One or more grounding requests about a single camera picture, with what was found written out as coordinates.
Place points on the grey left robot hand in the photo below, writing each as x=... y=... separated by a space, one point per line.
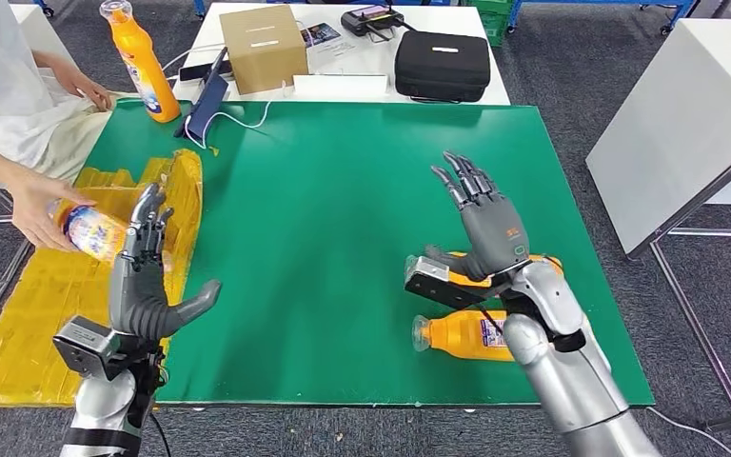
x=138 y=296

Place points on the person's right hand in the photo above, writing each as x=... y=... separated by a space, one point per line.
x=34 y=205

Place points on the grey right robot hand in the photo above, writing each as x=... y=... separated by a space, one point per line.
x=495 y=236

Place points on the person's left hand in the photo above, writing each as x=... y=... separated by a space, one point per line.
x=88 y=88

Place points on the orange bottle with clear cap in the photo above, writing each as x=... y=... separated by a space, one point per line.
x=141 y=63
x=94 y=230
x=553 y=264
x=460 y=337

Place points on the person's left forearm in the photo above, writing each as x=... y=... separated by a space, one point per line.
x=47 y=63

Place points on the white table behind person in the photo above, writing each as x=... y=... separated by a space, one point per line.
x=37 y=31

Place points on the person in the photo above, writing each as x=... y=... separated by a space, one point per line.
x=0 y=75

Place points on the yellow taped cardboard sheet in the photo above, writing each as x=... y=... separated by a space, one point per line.
x=37 y=328

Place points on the black phone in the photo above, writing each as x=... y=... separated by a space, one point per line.
x=195 y=70

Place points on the blue tablet cover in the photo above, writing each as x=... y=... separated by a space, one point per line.
x=209 y=102

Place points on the black zipped carry case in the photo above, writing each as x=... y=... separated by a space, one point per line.
x=442 y=66

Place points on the brown cardboard box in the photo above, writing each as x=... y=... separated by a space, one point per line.
x=263 y=52

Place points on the white side table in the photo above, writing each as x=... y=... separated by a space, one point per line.
x=674 y=132

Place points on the green plastic crate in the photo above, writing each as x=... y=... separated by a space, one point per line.
x=491 y=22

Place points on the printed leaflet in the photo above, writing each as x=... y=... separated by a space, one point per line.
x=321 y=34

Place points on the black handheld controller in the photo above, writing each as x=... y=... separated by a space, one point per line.
x=370 y=20

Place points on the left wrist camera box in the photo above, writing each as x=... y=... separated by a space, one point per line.
x=85 y=347

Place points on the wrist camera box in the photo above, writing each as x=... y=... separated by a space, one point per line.
x=435 y=287
x=85 y=347

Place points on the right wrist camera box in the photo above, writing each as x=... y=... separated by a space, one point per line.
x=435 y=287

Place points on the grey metal table frame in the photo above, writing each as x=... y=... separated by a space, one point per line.
x=693 y=328

